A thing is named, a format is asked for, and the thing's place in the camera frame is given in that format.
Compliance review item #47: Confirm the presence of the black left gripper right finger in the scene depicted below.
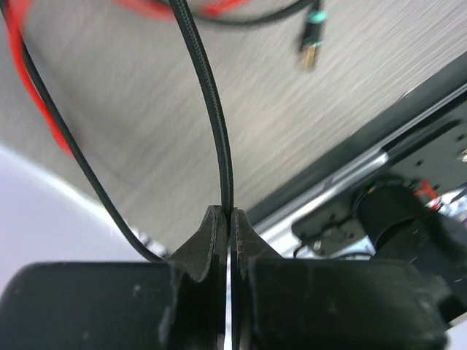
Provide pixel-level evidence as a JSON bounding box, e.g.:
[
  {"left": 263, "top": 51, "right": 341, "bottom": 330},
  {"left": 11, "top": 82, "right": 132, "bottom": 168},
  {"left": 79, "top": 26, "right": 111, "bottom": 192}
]
[{"left": 231, "top": 209, "right": 447, "bottom": 349}]

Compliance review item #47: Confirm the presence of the red network cable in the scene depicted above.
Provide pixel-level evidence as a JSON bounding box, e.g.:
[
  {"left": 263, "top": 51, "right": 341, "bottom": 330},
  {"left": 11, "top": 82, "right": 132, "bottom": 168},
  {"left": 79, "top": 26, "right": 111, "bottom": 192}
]
[{"left": 3, "top": 0, "right": 304, "bottom": 160}]

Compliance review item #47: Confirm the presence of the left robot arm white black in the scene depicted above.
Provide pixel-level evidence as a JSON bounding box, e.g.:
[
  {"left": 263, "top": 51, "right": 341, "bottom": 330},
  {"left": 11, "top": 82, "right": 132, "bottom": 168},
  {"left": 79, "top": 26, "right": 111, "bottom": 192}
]
[{"left": 1, "top": 176, "right": 466, "bottom": 349}]

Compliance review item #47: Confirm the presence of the black network cable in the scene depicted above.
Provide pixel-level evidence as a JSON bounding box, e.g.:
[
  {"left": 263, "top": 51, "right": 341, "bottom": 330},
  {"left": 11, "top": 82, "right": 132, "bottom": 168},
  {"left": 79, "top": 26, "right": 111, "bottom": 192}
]
[{"left": 0, "top": 0, "right": 328, "bottom": 263}]

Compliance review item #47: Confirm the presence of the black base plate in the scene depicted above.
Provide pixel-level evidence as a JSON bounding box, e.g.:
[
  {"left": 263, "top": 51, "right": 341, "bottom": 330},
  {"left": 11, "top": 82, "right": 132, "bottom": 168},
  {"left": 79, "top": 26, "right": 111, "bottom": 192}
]
[{"left": 244, "top": 83, "right": 467, "bottom": 329}]

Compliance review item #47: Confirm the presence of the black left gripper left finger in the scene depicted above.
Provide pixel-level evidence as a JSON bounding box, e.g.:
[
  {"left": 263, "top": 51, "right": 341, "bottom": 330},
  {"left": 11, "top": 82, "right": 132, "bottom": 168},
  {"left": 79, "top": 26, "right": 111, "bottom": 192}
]
[{"left": 1, "top": 206, "right": 228, "bottom": 349}]

